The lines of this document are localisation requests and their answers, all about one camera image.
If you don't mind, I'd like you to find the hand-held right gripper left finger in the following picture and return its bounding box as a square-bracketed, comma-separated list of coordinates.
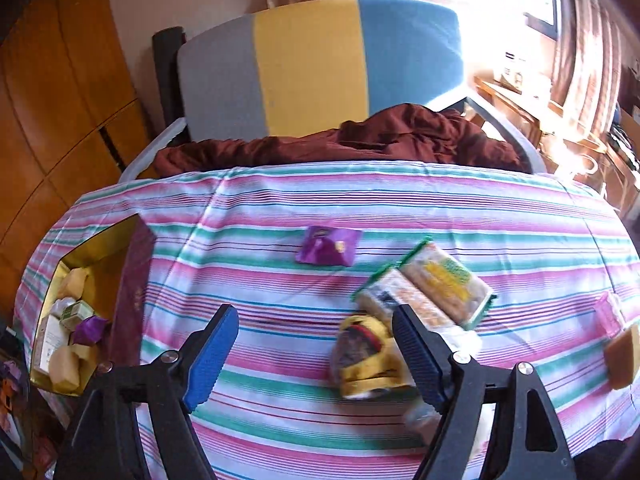
[53, 304, 241, 480]

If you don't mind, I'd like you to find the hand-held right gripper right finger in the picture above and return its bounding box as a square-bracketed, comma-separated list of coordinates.
[391, 304, 577, 480]

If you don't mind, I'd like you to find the yellow snack packet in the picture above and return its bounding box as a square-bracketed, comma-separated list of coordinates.
[329, 312, 416, 401]

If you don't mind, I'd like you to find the clear snack packet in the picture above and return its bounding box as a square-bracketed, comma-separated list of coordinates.
[402, 395, 493, 461]

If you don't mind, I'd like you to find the green-edged cracker packet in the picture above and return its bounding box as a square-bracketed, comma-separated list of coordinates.
[397, 240, 498, 332]
[355, 262, 483, 356]

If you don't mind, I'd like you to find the maroon tin box gold inside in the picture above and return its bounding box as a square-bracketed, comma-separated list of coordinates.
[29, 214, 157, 397]

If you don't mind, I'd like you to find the purple snack packet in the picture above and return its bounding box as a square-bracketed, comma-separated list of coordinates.
[74, 316, 112, 347]
[295, 226, 362, 267]

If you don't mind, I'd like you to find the green small box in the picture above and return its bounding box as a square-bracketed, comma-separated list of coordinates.
[60, 300, 95, 331]

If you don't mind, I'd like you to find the tan block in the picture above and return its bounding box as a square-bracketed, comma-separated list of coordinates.
[49, 345, 98, 395]
[56, 267, 90, 301]
[602, 324, 640, 391]

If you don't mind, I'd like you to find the small cardboard box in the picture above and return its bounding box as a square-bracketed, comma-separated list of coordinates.
[32, 312, 68, 376]

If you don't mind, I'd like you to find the striped tablecloth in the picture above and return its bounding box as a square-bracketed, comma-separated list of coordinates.
[14, 160, 640, 480]

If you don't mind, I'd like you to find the pink hair roller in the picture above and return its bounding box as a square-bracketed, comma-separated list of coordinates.
[595, 291, 626, 338]

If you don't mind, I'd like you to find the maroon cloth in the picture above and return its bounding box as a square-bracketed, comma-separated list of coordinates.
[152, 103, 531, 177]

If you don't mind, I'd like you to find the wooden desk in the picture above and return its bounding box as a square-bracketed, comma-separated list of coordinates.
[472, 75, 640, 221]

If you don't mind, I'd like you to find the wooden wardrobe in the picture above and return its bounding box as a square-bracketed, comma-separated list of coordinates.
[0, 0, 156, 311]

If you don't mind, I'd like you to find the grey yellow blue chair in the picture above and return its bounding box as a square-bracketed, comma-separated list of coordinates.
[117, 0, 546, 181]

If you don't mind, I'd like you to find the striped brown curtain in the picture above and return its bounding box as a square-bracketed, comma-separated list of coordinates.
[550, 0, 626, 141]

